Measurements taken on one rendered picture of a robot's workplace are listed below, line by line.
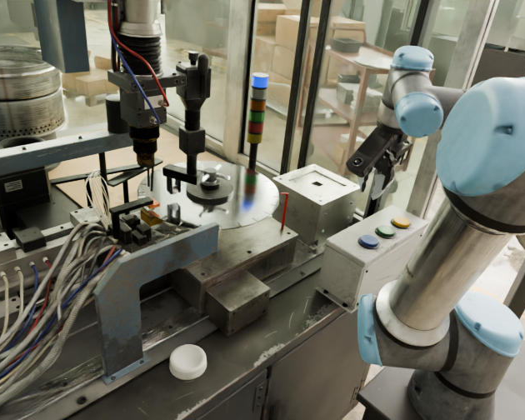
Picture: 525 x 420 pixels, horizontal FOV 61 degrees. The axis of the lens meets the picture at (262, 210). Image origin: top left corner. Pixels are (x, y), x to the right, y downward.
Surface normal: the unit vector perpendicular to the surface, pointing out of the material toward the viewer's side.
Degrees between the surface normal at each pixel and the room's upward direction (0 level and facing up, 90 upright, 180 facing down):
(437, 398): 72
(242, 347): 0
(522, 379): 0
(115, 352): 90
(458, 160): 83
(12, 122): 90
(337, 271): 90
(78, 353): 0
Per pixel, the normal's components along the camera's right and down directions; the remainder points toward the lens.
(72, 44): 0.68, 0.43
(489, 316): 0.22, -0.83
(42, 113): 0.85, 0.33
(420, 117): -0.07, 0.70
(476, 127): -0.98, -0.19
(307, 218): -0.72, 0.29
